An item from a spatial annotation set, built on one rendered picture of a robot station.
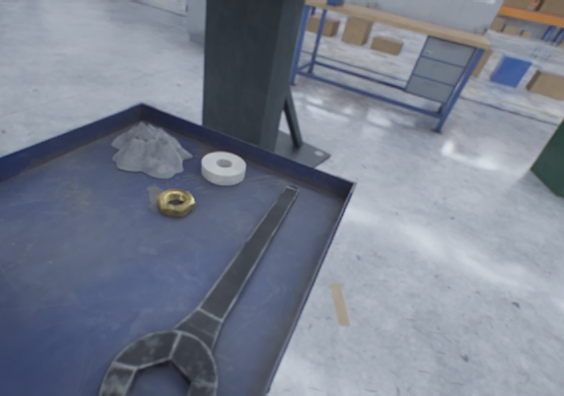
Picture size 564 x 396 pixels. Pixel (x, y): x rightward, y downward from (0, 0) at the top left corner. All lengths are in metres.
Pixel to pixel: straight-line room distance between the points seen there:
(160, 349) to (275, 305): 0.13
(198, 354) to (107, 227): 0.21
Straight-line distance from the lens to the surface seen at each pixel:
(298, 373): 1.31
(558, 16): 7.39
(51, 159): 0.58
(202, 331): 0.32
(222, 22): 1.98
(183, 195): 0.46
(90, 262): 0.40
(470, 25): 4.41
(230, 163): 0.53
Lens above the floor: 1.17
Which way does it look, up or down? 39 degrees down
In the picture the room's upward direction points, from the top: 12 degrees clockwise
